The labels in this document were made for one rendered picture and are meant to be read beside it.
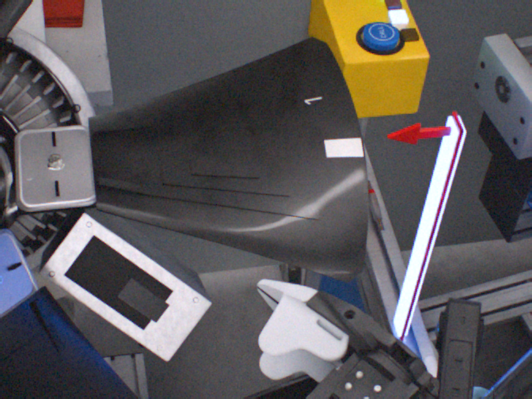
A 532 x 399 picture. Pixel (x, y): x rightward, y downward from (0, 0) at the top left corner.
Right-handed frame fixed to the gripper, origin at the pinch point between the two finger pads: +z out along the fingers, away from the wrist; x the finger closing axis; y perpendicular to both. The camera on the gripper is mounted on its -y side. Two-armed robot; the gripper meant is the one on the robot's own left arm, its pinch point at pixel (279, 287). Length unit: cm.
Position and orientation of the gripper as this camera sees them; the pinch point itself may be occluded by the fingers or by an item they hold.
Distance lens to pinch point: 78.5
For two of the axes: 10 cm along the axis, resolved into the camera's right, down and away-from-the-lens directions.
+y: -6.8, 6.0, -4.3
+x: 0.1, 5.9, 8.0
